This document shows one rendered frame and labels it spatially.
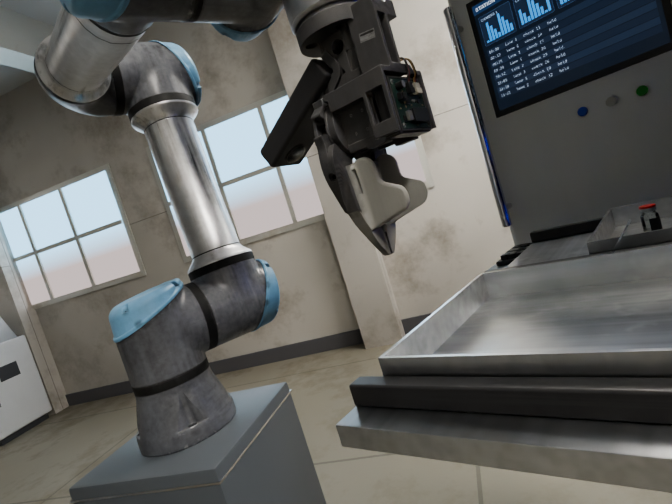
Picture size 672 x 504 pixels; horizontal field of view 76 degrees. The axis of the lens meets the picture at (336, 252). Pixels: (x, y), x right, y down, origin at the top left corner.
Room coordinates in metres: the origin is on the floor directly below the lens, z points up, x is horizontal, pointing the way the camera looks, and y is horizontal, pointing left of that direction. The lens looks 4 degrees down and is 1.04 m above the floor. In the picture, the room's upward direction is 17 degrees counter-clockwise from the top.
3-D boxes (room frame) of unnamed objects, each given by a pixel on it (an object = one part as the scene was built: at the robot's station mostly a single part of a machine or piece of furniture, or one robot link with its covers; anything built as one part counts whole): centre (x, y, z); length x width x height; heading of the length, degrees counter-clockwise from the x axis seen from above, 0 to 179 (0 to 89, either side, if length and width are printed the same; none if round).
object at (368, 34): (0.40, -0.06, 1.15); 0.09 x 0.08 x 0.12; 50
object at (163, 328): (0.68, 0.30, 0.96); 0.13 x 0.12 x 0.14; 126
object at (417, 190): (0.41, -0.07, 1.04); 0.06 x 0.03 x 0.09; 50
